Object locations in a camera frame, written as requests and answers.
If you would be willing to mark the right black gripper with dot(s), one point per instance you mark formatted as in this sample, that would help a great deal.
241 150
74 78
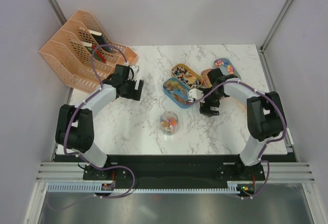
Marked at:
205 109

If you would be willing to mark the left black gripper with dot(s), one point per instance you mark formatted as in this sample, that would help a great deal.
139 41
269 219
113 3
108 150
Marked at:
134 95

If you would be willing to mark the pink gummy tray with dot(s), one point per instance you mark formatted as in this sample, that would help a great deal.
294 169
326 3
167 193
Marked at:
206 81

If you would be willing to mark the clear glass jar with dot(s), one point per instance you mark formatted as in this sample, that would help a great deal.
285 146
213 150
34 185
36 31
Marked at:
169 124

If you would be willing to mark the light blue star candy tray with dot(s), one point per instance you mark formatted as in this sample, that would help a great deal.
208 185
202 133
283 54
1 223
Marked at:
226 67

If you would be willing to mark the tan lollipop tray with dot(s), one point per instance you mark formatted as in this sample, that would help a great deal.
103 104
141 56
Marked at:
187 76

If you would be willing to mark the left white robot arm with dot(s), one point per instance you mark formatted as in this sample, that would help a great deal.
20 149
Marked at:
75 128

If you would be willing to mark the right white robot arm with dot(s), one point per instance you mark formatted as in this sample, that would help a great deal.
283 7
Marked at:
265 121

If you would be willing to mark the peach file organizer rack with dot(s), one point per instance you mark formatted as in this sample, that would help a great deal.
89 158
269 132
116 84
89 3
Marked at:
81 54

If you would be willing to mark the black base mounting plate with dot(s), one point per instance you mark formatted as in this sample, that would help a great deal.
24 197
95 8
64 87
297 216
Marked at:
171 171

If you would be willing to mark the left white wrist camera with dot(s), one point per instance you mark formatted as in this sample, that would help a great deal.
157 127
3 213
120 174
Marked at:
133 71

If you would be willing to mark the white slotted cable duct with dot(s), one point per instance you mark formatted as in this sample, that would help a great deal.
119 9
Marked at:
97 187

